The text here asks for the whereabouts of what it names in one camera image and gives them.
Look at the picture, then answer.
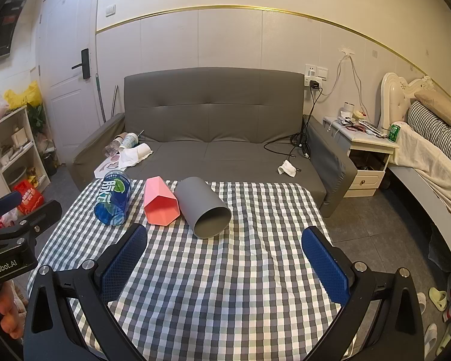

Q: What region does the grey white checked tablecloth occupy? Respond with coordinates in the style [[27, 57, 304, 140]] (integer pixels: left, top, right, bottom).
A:
[[27, 180, 357, 361]]

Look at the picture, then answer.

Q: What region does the pale green slipper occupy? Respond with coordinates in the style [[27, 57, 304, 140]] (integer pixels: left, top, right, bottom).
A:
[[436, 322, 451, 353]]

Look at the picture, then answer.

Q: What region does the grey bed frame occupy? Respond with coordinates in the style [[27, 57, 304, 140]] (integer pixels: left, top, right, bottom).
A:
[[386, 165, 451, 271]]

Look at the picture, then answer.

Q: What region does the person's left hand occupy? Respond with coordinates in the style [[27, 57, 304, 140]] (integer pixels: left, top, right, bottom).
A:
[[0, 281, 25, 341]]

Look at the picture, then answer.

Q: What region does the white bed headboard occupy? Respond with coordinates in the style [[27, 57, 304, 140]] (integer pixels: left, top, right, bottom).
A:
[[378, 72, 437, 133]]

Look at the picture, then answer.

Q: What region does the pink faceted cup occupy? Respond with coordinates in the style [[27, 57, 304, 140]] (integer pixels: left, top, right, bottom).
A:
[[143, 176, 181, 227]]

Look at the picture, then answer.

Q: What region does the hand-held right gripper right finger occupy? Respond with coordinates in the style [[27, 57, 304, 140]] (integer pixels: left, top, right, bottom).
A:
[[301, 226, 425, 361]]

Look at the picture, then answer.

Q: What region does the white cable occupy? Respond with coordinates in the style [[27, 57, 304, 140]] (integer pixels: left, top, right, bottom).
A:
[[325, 54, 370, 118]]

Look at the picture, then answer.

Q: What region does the black door lock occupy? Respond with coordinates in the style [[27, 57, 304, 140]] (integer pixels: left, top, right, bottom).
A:
[[72, 48, 91, 80]]

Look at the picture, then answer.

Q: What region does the black television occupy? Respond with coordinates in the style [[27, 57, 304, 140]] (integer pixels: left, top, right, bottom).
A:
[[0, 0, 29, 65]]

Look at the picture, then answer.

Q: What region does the black bin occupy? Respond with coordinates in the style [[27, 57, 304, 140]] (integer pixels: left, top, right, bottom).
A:
[[41, 152, 58, 177]]

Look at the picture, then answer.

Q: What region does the green plant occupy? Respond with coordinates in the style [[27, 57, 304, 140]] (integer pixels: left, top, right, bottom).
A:
[[27, 101, 48, 137]]

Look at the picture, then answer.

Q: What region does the beige pillow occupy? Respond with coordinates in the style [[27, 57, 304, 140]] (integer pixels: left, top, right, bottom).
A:
[[414, 89, 451, 138]]

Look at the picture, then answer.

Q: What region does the white wall socket panel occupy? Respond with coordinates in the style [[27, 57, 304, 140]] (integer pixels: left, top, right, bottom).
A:
[[304, 64, 329, 87]]

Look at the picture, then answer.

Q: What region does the red bag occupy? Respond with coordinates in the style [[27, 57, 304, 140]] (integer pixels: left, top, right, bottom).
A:
[[13, 179, 45, 216]]

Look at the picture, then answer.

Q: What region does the black cable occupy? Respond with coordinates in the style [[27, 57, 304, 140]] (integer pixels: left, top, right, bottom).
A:
[[263, 86, 324, 159]]

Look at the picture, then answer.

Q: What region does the grey sofa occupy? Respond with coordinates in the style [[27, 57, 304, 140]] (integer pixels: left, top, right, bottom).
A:
[[68, 67, 357, 218]]

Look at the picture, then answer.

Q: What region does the pink patterned flat box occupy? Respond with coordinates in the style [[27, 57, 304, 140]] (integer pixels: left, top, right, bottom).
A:
[[94, 154, 121, 178]]

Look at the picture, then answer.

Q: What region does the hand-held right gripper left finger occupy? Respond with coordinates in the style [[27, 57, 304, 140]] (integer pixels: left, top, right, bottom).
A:
[[23, 223, 148, 361]]

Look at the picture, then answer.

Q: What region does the white door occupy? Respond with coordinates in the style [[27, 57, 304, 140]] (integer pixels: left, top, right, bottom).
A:
[[37, 0, 103, 165]]

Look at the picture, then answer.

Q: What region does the mop handle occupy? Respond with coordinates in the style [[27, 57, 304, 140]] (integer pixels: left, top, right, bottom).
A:
[[95, 73, 107, 123]]

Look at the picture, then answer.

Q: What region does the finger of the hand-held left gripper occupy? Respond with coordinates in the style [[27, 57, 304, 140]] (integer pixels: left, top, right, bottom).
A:
[[8, 200, 63, 239], [0, 191, 23, 230]]

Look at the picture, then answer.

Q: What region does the yellow plastic bag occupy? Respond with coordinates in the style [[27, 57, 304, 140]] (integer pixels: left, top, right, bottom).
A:
[[4, 81, 42, 112]]

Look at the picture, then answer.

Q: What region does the clear plastic bottle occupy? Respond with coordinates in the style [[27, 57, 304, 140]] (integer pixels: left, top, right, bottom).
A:
[[104, 138, 123, 157]]

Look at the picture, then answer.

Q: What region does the white cloth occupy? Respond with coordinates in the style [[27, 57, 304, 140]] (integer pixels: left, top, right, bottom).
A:
[[118, 143, 153, 171]]

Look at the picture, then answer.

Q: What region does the white shelf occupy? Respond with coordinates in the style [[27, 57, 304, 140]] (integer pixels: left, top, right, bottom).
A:
[[0, 104, 51, 197]]

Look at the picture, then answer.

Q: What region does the checked pillow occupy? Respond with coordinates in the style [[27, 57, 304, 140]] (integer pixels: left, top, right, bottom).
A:
[[406, 100, 451, 167]]

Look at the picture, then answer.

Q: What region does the white nightstand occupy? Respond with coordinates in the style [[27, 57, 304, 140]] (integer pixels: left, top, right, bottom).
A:
[[322, 116, 400, 198]]

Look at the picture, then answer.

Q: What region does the white paper cup green print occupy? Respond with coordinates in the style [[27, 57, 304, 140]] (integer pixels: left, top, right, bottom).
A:
[[119, 132, 139, 150]]

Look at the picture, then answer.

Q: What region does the bed with checkered pillow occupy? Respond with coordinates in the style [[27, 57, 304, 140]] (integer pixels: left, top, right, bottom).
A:
[[389, 124, 451, 234]]

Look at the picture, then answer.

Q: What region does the yellow-green slipper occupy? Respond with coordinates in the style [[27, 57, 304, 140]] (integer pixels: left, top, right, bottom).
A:
[[428, 287, 448, 312]]

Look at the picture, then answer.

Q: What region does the grey cup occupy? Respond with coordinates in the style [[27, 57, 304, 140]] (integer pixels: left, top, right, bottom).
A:
[[173, 176, 232, 240]]

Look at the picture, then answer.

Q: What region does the crumpled white tissue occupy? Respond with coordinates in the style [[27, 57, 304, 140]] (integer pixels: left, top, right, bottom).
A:
[[278, 160, 298, 177]]

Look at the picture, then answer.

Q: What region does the blue plastic bottle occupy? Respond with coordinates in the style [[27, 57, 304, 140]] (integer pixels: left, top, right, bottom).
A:
[[94, 170, 132, 227]]

